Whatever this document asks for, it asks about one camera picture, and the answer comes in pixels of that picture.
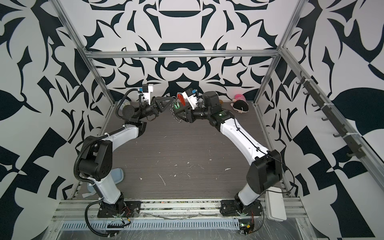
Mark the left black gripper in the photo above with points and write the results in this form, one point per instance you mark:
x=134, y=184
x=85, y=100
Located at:
x=153, y=108

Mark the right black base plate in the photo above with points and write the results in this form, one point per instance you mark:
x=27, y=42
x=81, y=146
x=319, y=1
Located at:
x=231, y=208

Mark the light blue pad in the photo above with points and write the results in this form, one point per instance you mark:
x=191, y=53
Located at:
x=117, y=176

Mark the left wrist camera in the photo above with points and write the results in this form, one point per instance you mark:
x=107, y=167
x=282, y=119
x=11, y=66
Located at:
x=147, y=90

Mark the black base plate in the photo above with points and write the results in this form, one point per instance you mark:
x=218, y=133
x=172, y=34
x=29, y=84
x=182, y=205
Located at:
x=231, y=208
x=125, y=209

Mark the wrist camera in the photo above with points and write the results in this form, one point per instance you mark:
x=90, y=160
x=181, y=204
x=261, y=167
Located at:
x=191, y=95
x=147, y=90

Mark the white ventilated cable duct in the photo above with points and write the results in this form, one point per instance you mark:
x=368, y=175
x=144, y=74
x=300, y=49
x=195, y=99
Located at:
x=187, y=224

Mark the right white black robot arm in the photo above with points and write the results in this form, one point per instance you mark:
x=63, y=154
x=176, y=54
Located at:
x=265, y=166

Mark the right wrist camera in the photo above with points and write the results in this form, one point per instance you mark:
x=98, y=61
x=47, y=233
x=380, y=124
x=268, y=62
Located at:
x=191, y=95

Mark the aluminium frame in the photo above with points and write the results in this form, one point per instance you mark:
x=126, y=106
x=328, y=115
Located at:
x=371, y=161

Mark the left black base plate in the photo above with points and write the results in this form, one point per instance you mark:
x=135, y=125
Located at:
x=125, y=209

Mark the white box device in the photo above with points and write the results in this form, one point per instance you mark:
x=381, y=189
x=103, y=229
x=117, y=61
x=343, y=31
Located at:
x=275, y=205

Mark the wall hook rail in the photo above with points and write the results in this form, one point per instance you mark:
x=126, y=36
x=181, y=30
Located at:
x=333, y=116

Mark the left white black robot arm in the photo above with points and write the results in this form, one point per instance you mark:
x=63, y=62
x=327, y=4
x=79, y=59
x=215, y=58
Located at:
x=94, y=163

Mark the pink black-haired doll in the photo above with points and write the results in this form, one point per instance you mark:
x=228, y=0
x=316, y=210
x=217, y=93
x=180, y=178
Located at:
x=239, y=104

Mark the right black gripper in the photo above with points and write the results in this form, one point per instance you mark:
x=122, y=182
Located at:
x=191, y=113

